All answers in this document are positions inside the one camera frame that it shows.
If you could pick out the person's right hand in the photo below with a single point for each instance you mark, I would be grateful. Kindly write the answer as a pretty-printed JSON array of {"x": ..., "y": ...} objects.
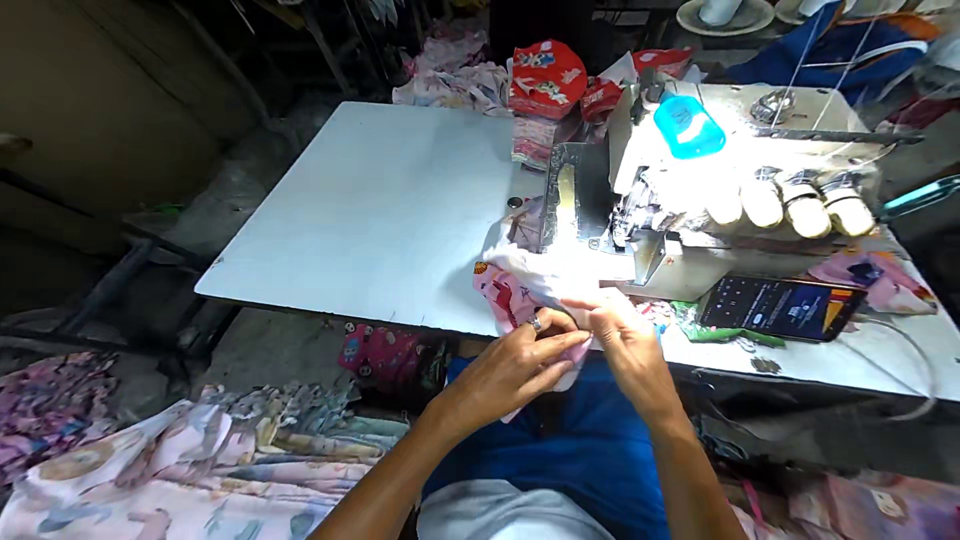
[{"x": 634, "y": 352}]

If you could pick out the person's left hand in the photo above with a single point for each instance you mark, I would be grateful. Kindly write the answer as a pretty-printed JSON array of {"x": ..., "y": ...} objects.
[{"x": 502, "y": 367}]

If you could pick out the person's right thumb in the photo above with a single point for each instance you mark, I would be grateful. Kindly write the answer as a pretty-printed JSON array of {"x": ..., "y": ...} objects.
[{"x": 605, "y": 328}]

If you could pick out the person's left thumb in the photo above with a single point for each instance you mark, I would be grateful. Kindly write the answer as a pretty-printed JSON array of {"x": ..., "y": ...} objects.
[{"x": 547, "y": 379}]

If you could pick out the person's left index finger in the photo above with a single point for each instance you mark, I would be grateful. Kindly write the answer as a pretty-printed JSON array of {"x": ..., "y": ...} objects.
[{"x": 561, "y": 345}]

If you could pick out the person's left fingers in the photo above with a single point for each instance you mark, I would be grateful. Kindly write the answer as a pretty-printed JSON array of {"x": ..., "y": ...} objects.
[{"x": 556, "y": 319}]

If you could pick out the person's right fingers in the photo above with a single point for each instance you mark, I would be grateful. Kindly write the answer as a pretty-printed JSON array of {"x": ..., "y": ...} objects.
[{"x": 600, "y": 301}]

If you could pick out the pink white printed fabric piece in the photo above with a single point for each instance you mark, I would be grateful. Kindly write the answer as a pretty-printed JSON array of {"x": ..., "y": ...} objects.
[{"x": 510, "y": 289}]

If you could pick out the person's left forearm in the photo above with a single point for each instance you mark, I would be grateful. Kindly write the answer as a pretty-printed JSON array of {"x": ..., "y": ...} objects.
[{"x": 397, "y": 472}]

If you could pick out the person's right forearm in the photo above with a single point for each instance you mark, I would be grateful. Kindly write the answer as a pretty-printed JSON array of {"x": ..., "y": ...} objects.
[{"x": 694, "y": 480}]

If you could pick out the pale pink brown fabric scrap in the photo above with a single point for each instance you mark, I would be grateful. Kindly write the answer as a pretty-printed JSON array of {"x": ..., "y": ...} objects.
[{"x": 528, "y": 225}]

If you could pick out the green printed fabric scrap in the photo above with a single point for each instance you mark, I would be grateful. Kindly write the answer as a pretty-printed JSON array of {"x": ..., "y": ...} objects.
[{"x": 720, "y": 330}]

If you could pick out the white overlock sewing machine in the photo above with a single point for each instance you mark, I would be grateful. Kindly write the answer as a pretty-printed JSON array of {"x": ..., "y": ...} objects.
[{"x": 712, "y": 262}]

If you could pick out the person's body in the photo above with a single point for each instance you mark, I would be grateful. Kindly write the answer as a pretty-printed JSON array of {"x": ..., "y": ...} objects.
[{"x": 510, "y": 514}]

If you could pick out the pink cartoon printed fabric bag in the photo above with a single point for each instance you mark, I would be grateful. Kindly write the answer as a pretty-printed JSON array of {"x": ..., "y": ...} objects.
[{"x": 382, "y": 356}]

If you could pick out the stack of pink white fabric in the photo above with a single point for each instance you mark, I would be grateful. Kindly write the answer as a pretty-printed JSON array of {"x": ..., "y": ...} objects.
[{"x": 532, "y": 142}]

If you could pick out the black smartphone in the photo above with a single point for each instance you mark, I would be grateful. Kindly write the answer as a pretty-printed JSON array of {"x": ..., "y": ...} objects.
[{"x": 780, "y": 306}]

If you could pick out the blue translucent rectangular case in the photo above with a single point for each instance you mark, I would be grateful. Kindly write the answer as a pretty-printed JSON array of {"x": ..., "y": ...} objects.
[{"x": 688, "y": 127}]

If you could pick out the red white crumpled fabric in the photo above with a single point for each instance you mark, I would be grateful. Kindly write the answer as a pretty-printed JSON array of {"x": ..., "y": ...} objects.
[{"x": 601, "y": 97}]

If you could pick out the white sewing table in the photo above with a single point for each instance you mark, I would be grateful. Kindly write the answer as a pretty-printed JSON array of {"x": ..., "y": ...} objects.
[{"x": 375, "y": 210}]

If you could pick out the red printed round fabric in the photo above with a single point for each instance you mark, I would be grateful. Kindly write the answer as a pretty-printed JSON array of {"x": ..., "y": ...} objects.
[{"x": 549, "y": 79}]

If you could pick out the pile of grey ruffled fabric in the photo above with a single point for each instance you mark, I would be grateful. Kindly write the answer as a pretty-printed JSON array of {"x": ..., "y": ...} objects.
[{"x": 292, "y": 405}]

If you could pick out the pile of pastel fabric scraps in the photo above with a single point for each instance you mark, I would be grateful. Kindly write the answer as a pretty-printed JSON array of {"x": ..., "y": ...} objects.
[{"x": 457, "y": 79}]

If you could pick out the pink fabric with dark print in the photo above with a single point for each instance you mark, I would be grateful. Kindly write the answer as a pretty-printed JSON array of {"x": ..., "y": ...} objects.
[{"x": 874, "y": 277}]

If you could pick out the blue orange cloth bag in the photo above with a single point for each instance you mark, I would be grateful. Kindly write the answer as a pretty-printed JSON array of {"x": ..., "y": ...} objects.
[{"x": 787, "y": 64}]

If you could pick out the white thread cone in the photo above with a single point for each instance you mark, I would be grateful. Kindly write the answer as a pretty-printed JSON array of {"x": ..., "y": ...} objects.
[{"x": 718, "y": 10}]

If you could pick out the white round thread stand plate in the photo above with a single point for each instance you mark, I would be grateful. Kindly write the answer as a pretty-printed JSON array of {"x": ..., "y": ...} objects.
[{"x": 750, "y": 21}]

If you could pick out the pink fabric with cartoon face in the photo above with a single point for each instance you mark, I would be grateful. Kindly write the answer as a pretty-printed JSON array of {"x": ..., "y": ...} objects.
[{"x": 877, "y": 502}]

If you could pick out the pile of pale printed fabric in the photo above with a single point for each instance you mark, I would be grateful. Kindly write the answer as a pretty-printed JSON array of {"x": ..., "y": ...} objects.
[{"x": 225, "y": 480}]

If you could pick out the pile of purple pink ruffles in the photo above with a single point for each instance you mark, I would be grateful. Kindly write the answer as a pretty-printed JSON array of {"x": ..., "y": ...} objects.
[{"x": 45, "y": 412}]

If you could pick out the dark metal frame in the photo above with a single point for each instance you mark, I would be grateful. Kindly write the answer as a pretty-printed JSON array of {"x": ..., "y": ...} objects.
[{"x": 112, "y": 281}]

